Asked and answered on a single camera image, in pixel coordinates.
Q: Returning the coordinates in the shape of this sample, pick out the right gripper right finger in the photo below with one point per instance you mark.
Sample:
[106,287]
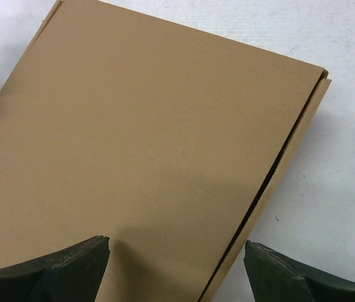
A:
[276,277]

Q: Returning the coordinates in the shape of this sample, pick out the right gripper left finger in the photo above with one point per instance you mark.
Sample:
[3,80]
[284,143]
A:
[71,274]

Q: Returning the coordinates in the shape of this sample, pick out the large brown cardboard box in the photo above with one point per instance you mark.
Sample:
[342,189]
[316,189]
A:
[166,139]

